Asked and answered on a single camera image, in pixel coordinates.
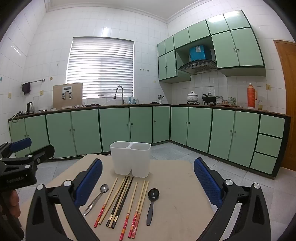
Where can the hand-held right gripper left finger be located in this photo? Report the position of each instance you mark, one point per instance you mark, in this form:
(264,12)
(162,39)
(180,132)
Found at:
(89,183)

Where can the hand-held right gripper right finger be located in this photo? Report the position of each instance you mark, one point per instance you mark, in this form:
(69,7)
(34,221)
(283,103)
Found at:
(208,183)

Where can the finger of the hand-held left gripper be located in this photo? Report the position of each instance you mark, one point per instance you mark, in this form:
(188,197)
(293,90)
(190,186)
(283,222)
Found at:
(44,151)
(20,144)

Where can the metal spoon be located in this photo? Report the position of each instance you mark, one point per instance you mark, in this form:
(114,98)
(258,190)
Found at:
(104,188)

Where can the plain bamboo chopstick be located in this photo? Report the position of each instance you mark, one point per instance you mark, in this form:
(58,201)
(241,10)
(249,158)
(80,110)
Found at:
(113,199)

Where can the black chopstick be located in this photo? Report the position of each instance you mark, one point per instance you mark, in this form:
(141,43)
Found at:
(117,201)
(124,201)

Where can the brown wooden chopstick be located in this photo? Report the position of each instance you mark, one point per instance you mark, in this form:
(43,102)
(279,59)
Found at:
(120,201)

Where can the white two-compartment utensil holder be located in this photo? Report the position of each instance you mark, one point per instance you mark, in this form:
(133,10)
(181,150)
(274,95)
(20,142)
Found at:
(129,160)

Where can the black spoon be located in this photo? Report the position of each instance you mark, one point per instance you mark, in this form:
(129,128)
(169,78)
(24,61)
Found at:
(153,193)

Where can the person's left hand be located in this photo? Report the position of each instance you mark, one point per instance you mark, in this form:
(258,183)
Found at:
(13,202)

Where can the electric kettle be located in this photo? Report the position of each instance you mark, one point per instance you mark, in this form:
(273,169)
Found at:
(30,107)

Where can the clear glass pitcher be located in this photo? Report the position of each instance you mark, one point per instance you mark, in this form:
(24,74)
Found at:
(36,103)

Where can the dark towel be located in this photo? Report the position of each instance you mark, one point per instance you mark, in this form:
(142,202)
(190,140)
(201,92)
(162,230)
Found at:
(26,88)

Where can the green lower kitchen cabinets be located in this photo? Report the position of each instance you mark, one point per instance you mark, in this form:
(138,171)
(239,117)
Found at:
(143,125)

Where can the green kitchen cabinets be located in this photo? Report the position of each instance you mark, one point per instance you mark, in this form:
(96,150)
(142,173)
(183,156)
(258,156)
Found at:
(143,125)
(238,46)

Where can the gas stove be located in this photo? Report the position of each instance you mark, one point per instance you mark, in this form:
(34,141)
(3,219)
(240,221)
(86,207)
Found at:
(193,103)

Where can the stack of bowls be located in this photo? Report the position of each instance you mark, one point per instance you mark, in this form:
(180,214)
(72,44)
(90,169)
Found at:
(219,100)

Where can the black wok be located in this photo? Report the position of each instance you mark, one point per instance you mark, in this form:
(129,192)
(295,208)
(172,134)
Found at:
(208,98)

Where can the white cooking pot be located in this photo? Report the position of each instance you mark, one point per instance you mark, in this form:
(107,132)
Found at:
(192,97)

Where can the steel kitchen faucet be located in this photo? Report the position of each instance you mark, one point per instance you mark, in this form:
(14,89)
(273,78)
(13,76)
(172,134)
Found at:
(122,97)

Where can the glass jar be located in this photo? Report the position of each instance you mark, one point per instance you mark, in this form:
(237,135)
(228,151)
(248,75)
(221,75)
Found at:
(260,106)

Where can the orange thermos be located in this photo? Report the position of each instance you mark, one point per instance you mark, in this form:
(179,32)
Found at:
(251,97)

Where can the white window blind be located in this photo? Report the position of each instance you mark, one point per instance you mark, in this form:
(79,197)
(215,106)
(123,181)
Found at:
(99,67)

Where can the black range hood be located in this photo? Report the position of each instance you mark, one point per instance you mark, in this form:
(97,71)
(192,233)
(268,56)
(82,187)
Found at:
(196,66)

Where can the wooden door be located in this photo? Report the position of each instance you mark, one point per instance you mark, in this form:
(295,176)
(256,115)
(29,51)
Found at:
(288,92)

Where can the blue box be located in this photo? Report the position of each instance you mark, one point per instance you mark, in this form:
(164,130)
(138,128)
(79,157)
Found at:
(197,53)

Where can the green upper kitchen cabinets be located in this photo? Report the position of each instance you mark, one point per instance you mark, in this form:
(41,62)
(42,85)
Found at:
(238,46)

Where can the metal towel rail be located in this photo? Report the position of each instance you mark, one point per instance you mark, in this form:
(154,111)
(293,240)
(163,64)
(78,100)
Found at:
(37,81)

